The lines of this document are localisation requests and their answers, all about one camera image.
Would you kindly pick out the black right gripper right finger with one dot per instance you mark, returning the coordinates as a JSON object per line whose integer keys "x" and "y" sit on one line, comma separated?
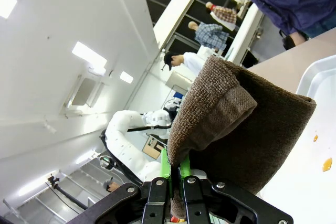
{"x": 194, "y": 197}

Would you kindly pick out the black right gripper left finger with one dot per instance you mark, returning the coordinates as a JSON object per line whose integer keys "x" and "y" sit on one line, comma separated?
{"x": 157, "y": 197}

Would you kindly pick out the brown cloth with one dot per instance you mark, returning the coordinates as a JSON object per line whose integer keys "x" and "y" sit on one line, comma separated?
{"x": 249, "y": 129}

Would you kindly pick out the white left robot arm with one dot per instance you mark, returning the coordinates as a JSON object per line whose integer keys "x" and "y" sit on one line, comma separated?
{"x": 123, "y": 140}

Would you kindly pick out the person's left hand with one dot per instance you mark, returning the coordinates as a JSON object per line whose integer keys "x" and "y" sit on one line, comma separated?
{"x": 298, "y": 40}

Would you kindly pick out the bystander with grey cap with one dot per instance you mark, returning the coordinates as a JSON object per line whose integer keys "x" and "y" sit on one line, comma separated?
{"x": 111, "y": 186}

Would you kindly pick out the brown wooden board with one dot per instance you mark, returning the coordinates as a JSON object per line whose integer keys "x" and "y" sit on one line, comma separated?
{"x": 153, "y": 148}

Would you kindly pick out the black device with green light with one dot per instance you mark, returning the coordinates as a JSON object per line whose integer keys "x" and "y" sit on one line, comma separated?
{"x": 107, "y": 163}

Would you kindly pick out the blue box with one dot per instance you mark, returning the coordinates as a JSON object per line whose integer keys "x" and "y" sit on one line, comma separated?
{"x": 179, "y": 95}

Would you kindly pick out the silver metal tray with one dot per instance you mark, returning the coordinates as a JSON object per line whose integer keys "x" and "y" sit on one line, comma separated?
{"x": 309, "y": 195}

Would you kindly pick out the white cabinet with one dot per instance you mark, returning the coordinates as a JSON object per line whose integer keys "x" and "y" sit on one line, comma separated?
{"x": 178, "y": 79}

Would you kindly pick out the rectangular ceiling light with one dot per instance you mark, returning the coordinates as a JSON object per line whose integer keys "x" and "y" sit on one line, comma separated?
{"x": 6, "y": 3}
{"x": 89, "y": 54}
{"x": 126, "y": 76}

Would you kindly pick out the ceiling air conditioner unit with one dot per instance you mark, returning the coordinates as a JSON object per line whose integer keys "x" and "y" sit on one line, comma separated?
{"x": 82, "y": 94}

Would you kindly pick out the bystander in white coat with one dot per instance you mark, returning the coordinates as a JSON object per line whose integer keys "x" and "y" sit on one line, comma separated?
{"x": 191, "y": 62}

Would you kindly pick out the bystander in blue plaid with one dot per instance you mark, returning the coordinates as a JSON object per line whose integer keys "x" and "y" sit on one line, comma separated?
{"x": 210, "y": 33}

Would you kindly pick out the black wrist watch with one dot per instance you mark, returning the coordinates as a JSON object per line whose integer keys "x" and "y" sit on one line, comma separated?
{"x": 286, "y": 41}

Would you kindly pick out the bystander in red plaid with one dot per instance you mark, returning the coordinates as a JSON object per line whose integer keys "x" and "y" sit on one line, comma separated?
{"x": 224, "y": 14}

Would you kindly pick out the person's blue jeans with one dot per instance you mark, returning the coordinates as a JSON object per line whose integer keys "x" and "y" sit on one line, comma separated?
{"x": 323, "y": 28}

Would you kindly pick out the black camera boom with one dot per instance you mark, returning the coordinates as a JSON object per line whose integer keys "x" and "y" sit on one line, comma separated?
{"x": 65, "y": 193}

